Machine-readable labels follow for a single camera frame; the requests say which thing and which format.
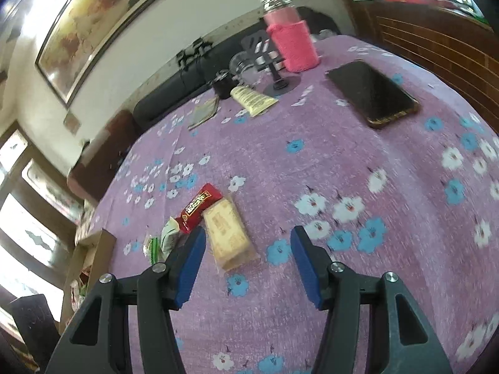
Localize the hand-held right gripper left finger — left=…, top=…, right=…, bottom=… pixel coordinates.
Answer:
left=45, top=226, right=207, bottom=374

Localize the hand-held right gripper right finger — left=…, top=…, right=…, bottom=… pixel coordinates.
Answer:
left=290, top=225, right=455, bottom=374

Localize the green and white snack packet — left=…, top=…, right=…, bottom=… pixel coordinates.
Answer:
left=161, top=217, right=182, bottom=262

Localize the clear packet with green strip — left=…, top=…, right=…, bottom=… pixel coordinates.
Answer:
left=143, top=235, right=163, bottom=264

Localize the yellow biscuit packet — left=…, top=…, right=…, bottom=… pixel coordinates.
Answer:
left=202, top=198, right=260, bottom=272

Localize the red packet with black label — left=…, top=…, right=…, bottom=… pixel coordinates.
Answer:
left=173, top=183, right=224, bottom=235

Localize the cardboard box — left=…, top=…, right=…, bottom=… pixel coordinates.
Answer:
left=59, top=228, right=116, bottom=325

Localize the purple floral tablecloth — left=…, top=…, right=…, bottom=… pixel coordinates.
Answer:
left=76, top=34, right=499, bottom=374

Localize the brown armchair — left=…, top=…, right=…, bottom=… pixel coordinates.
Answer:
left=67, top=110, right=138, bottom=205

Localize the dark green booklet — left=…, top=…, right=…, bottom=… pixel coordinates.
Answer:
left=187, top=97, right=220, bottom=131

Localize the black chair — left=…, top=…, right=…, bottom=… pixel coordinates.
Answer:
left=8, top=293, right=61, bottom=374

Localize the cream tube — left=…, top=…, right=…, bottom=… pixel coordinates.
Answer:
left=229, top=85, right=279, bottom=118

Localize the black sofa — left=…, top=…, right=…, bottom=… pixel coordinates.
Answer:
left=133, top=7, right=341, bottom=134

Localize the black round pot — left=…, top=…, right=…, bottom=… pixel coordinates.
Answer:
left=211, top=70, right=235, bottom=100

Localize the black smartphone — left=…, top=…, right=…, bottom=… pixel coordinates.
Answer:
left=325, top=59, right=420, bottom=130

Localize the black phone stand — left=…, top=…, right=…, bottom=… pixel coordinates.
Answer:
left=239, top=32, right=302, bottom=97

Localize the clear glass cup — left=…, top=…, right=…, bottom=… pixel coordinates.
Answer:
left=228, top=51, right=259, bottom=87

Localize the black clip device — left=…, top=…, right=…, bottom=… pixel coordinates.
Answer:
left=193, top=37, right=214, bottom=57
left=175, top=49, right=196, bottom=71

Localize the bottle with pink knitted sleeve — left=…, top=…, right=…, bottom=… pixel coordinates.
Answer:
left=258, top=0, right=319, bottom=73

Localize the framed painting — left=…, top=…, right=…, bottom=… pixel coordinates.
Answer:
left=34, top=0, right=175, bottom=108

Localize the wooden cabinet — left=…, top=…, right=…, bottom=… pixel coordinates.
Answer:
left=331, top=0, right=499, bottom=138

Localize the window with wooden frame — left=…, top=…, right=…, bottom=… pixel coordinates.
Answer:
left=0, top=122, right=88, bottom=343

